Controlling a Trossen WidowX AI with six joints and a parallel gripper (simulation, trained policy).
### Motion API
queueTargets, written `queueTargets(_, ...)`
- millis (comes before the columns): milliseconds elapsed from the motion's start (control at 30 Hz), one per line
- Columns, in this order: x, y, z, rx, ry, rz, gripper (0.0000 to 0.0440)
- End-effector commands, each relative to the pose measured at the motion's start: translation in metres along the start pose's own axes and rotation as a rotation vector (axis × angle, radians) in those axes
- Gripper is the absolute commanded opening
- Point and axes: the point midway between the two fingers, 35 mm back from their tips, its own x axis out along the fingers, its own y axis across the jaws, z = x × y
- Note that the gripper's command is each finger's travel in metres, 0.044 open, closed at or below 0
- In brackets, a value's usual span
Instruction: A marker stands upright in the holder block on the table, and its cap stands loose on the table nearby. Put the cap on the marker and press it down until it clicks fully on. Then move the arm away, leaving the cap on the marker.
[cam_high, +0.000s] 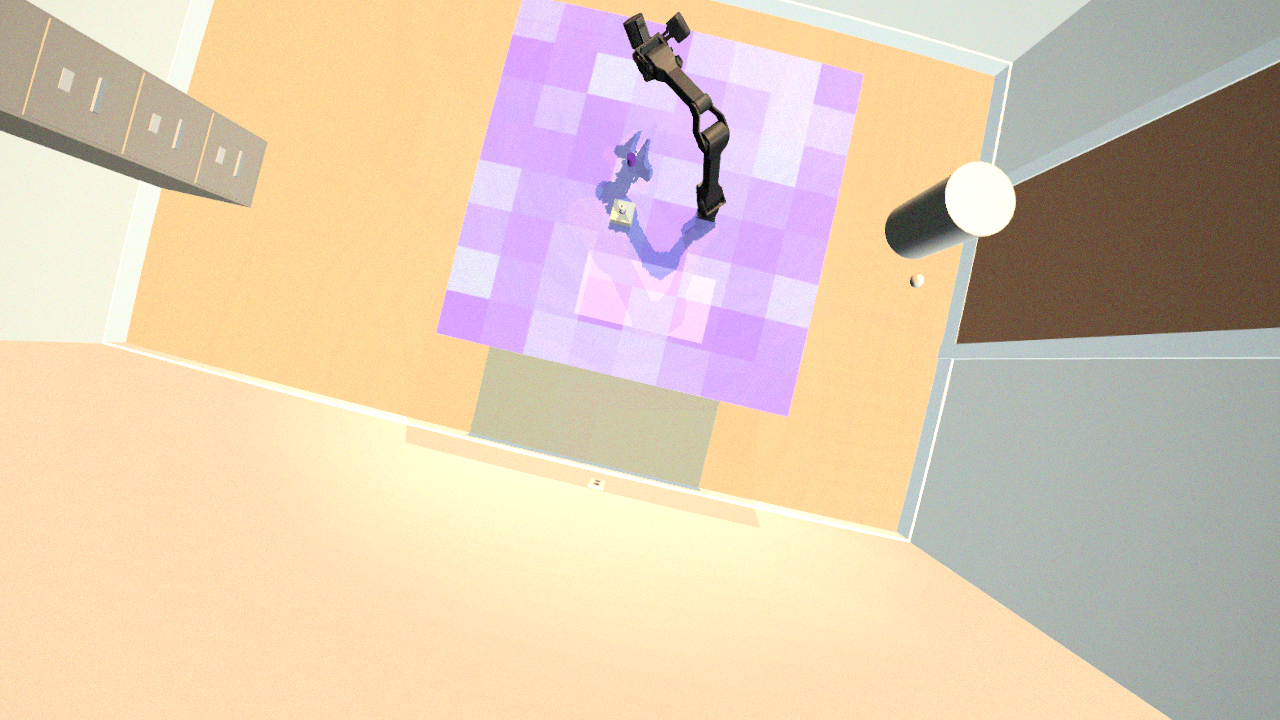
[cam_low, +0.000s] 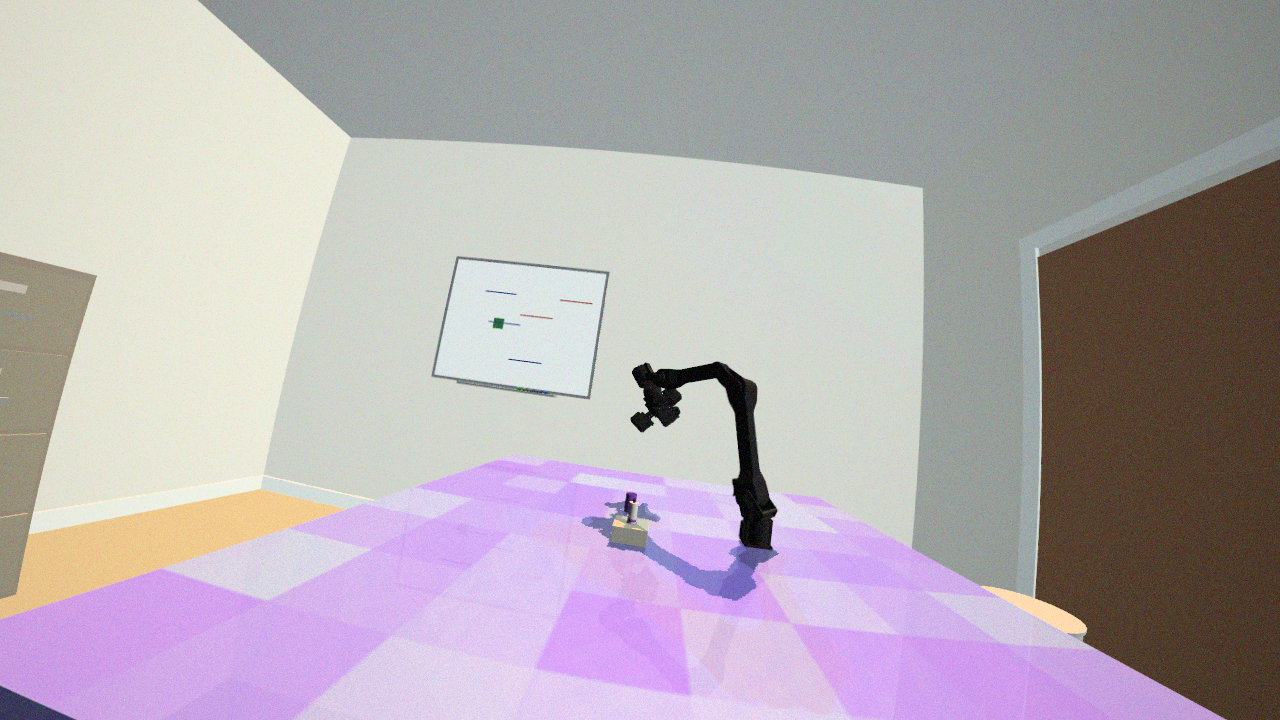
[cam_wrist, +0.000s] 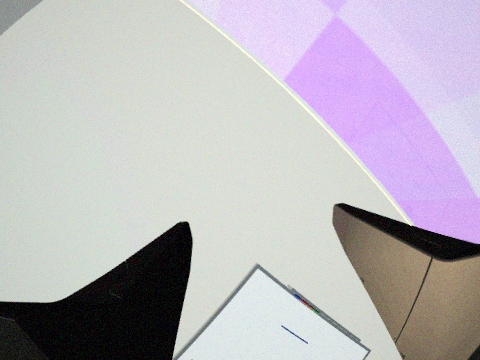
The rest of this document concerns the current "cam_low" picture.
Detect pale yellow block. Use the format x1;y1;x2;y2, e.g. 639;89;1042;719
611;515;649;548

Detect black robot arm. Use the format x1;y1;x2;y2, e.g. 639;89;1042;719
632;363;777;550

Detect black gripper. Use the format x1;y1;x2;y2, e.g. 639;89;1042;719
630;389;682;433

